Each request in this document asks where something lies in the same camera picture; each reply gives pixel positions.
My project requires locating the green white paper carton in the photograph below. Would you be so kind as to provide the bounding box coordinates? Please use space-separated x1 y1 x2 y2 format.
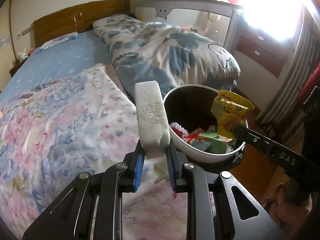
183 126 236 154

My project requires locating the yellow snack wrapper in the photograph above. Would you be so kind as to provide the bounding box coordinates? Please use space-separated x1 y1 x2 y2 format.
211 89 255 139

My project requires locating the black white trash bin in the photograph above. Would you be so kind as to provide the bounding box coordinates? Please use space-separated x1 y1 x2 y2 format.
163 85 246 173

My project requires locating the person right hand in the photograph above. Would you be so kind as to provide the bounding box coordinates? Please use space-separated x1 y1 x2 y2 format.
265 179 319 239

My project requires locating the beige curtain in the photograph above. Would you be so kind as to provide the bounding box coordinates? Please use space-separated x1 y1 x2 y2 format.
256 9 319 138

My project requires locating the red snack package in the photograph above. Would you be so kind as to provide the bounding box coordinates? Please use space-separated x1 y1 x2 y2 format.
170 122 189 138

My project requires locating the pink floral quilt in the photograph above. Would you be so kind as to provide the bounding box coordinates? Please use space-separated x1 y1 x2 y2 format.
1 64 187 239

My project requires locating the brown drawer cabinet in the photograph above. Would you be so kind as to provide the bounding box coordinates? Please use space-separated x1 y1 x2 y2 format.
236 23 289 77

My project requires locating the blue white cartoon duvet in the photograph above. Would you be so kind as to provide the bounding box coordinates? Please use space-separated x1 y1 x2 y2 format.
93 14 241 100

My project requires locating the blue star bed sheet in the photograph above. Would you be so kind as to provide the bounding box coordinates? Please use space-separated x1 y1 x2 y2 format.
1 30 111 105

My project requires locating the blue white pillow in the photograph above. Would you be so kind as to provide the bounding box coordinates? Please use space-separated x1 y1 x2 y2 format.
37 32 79 53

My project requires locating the dark wooden nightstand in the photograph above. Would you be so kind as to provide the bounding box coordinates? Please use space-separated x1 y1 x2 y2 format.
9 61 24 77

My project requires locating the white bunny plush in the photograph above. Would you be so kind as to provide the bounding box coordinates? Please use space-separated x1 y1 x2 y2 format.
18 48 29 62

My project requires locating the wooden headboard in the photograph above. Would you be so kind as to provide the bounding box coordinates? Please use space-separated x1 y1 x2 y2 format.
33 0 130 47

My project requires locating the grey bed guard rail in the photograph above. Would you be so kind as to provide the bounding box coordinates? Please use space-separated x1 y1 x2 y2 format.
133 0 244 54

